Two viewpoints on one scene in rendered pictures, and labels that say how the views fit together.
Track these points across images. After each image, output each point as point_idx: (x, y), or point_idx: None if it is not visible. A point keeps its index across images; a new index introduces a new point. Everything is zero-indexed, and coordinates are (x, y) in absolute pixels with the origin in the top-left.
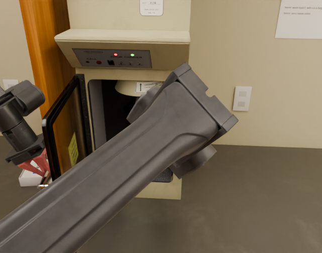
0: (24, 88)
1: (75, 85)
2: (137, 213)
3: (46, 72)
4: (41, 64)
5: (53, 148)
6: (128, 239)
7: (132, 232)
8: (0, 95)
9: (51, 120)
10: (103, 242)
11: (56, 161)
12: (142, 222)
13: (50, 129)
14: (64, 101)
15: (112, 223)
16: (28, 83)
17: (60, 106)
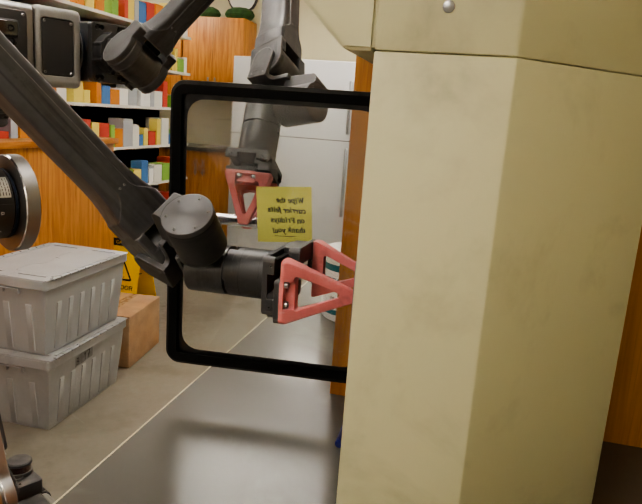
0: (300, 83)
1: (357, 102)
2: (297, 472)
3: (367, 78)
4: (356, 59)
5: (172, 128)
6: (214, 448)
7: (234, 456)
8: (257, 74)
9: (183, 85)
10: (224, 421)
11: (172, 152)
12: (260, 475)
13: (173, 95)
14: (262, 94)
15: (274, 435)
16: (312, 78)
17: (235, 90)
